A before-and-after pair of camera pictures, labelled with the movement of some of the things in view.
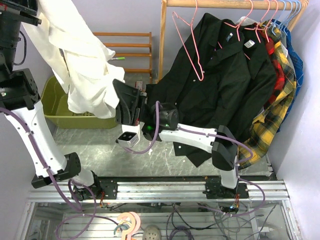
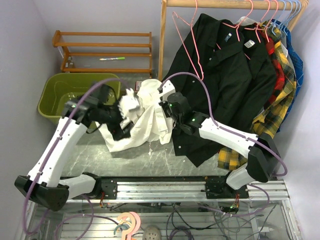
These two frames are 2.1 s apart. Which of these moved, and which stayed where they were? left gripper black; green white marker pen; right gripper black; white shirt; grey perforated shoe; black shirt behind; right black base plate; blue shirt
Moved: white shirt; left gripper black; right gripper black
Stayed: green white marker pen; blue shirt; right black base plate; grey perforated shoe; black shirt behind
